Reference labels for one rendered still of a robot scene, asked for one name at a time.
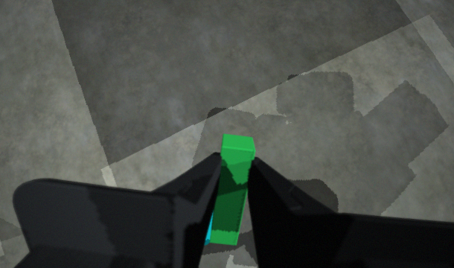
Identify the cyan circle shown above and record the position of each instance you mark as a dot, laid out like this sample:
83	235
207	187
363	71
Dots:
208	233

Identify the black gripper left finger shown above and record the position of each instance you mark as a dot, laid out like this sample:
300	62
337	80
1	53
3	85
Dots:
167	226

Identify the green rectangular post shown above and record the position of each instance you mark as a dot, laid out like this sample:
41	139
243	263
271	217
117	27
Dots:
237	154

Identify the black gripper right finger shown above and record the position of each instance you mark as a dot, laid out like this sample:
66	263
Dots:
293	230

